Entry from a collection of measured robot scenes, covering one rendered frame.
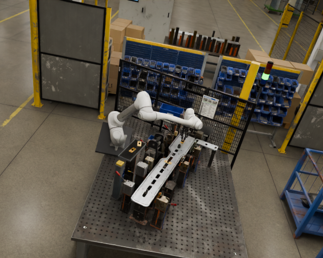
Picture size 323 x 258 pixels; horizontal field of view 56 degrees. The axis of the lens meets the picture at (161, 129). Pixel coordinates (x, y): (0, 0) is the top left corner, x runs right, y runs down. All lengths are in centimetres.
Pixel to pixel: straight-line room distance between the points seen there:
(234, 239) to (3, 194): 283
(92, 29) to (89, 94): 117
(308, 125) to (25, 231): 484
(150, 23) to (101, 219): 777
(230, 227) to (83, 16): 379
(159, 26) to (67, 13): 509
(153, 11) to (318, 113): 593
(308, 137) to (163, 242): 405
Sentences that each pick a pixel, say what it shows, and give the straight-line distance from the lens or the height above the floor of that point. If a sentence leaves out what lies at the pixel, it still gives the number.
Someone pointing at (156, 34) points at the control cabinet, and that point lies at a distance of 1011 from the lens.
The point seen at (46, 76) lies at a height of 64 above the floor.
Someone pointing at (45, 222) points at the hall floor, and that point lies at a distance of 400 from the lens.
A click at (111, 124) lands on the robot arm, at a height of 109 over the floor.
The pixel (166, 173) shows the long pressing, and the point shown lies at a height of 100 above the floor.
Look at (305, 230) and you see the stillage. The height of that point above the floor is 19.
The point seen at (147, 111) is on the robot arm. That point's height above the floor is 151.
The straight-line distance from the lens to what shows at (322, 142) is 649.
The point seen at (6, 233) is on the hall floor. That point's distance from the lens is 398.
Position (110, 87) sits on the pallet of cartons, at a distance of 655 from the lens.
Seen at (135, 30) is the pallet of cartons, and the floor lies 102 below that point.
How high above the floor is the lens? 303
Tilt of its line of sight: 31 degrees down
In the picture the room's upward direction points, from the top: 12 degrees clockwise
